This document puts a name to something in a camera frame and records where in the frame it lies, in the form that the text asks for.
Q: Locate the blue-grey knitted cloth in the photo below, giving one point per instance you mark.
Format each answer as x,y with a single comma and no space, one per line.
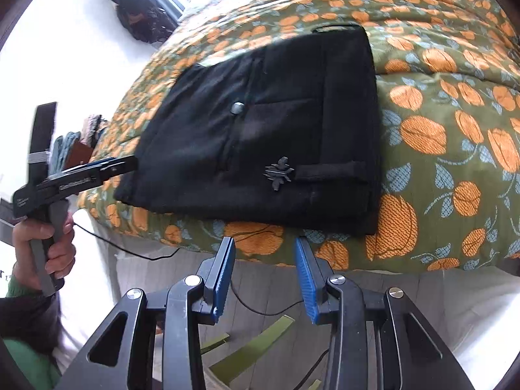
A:
65,150

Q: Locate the person's left forearm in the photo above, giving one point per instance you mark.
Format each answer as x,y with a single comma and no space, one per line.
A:
22,288

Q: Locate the person's left hand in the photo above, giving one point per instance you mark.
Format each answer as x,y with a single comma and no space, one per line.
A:
23,252

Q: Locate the olive green frame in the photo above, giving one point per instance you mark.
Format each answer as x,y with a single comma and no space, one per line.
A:
252,345

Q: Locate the black bag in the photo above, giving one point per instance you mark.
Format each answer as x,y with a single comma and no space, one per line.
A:
138,12

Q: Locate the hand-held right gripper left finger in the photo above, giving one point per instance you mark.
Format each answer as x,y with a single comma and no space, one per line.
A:
224,276

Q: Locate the black pants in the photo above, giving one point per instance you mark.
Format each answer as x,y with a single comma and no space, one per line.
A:
284,109

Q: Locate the person's dark hair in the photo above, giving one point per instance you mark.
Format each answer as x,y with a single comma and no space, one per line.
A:
28,325

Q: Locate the orange and green printed blanket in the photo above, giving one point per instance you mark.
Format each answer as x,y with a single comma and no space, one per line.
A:
447,150

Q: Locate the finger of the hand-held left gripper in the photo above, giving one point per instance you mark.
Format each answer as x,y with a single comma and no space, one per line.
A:
120,165

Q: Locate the person's green top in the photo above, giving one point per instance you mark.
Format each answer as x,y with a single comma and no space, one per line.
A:
24,369

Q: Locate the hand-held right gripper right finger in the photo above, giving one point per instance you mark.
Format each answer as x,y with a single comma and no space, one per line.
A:
305,280

